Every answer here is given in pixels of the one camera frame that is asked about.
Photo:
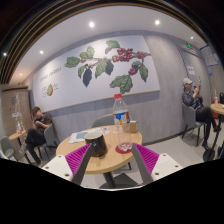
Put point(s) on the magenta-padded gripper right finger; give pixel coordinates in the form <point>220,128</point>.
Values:
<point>165,165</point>

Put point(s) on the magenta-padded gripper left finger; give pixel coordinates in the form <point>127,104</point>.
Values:
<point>56,165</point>

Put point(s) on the clear red-capped drink bottle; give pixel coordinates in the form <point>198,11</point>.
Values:
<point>121,116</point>

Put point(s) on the white paper sheet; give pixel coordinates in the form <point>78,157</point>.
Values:
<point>78,136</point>

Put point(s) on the person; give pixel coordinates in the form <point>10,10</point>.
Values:
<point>193,100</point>
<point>40,128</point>

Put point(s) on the black mug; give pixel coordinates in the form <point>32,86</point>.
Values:
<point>96,145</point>

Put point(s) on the small brown cardboard box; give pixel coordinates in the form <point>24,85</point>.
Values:
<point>134,127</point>

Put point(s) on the flat round red coaster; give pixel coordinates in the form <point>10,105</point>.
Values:
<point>118,150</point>

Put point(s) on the small round wooden table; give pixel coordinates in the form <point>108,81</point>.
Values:
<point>16,136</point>
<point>218,108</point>

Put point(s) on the white paper door sign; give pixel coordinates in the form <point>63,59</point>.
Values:
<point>191,70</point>

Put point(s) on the green exit sign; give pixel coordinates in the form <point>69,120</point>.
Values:
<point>189,46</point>

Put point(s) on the round ceiling lights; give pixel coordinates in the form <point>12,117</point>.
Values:
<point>91,24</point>

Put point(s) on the coffee branch wall mural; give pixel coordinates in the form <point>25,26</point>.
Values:
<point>66,86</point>

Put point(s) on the wall notice board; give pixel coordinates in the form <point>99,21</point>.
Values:
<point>210,56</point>

